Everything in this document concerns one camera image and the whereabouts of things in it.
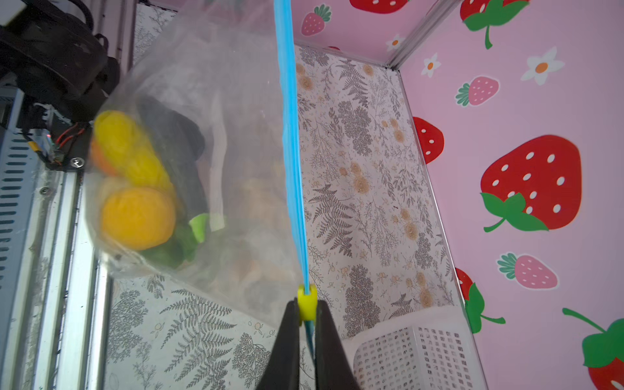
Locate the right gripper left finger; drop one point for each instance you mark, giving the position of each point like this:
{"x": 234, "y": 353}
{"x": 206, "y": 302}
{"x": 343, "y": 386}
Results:
{"x": 282, "y": 371}

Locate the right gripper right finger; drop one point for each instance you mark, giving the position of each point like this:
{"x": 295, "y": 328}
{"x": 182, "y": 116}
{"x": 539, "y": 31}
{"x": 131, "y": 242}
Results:
{"x": 332, "y": 369}

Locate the white plastic basket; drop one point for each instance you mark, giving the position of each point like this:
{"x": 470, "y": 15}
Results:
{"x": 427, "y": 349}

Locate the green leaf toy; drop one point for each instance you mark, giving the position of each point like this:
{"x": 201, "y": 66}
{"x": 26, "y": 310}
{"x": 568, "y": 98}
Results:
{"x": 182, "y": 246}

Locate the clear zip top bag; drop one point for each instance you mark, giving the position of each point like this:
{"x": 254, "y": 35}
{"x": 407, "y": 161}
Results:
{"x": 229, "y": 66}

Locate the yellow bell pepper toy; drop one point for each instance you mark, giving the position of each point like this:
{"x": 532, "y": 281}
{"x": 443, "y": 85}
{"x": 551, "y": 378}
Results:
{"x": 138, "y": 218}

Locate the dark cucumber toy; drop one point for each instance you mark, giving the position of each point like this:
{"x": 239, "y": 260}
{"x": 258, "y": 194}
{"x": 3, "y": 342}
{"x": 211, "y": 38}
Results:
{"x": 178, "y": 144}

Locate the orange toy fruit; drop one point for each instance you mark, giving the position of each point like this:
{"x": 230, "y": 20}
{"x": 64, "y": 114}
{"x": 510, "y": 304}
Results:
{"x": 100, "y": 160}

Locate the yellow banana toy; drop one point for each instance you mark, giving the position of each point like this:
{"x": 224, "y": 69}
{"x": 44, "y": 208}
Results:
{"x": 126, "y": 147}

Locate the aluminium frame rail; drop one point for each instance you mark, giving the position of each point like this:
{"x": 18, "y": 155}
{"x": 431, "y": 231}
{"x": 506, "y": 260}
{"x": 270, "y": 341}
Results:
{"x": 54, "y": 295}

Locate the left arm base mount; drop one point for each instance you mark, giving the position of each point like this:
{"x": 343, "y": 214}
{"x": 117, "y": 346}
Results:
{"x": 62, "y": 66}

